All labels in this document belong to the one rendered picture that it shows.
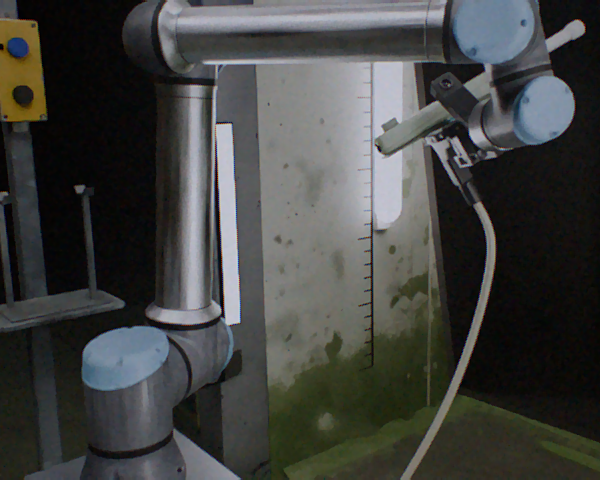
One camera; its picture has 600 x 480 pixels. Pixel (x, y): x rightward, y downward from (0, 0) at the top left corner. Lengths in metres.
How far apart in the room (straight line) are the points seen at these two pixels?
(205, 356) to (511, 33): 0.81
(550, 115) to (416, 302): 1.75
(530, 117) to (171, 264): 0.69
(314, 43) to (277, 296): 1.36
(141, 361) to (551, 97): 0.77
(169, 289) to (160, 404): 0.22
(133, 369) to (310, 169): 1.23
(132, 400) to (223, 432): 1.08
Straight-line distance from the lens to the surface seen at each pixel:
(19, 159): 2.03
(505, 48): 0.91
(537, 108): 1.04
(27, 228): 2.05
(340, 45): 0.98
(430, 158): 1.83
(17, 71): 1.97
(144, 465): 1.26
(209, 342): 1.34
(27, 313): 1.91
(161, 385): 1.23
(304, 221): 2.25
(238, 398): 2.25
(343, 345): 2.48
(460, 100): 1.22
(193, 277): 1.30
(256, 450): 2.37
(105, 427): 1.24
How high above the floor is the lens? 1.31
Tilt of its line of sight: 11 degrees down
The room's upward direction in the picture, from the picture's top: 1 degrees counter-clockwise
